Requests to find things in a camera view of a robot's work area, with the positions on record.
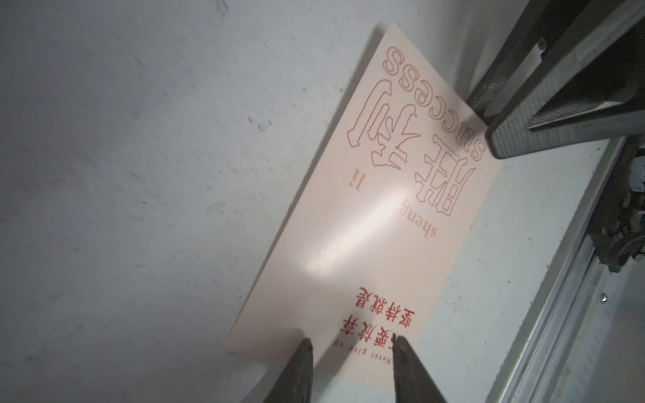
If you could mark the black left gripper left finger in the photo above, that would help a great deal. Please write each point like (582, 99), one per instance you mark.
(295, 381)

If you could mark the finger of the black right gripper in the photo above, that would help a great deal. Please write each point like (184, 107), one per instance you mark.
(540, 25)
(589, 86)

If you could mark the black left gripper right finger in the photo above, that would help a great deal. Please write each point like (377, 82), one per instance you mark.
(412, 381)

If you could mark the pale pink card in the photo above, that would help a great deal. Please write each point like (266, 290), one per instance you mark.
(377, 229)

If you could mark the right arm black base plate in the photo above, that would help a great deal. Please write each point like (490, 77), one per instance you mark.
(617, 224)

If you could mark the aluminium front rail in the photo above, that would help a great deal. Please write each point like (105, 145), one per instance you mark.
(545, 361)

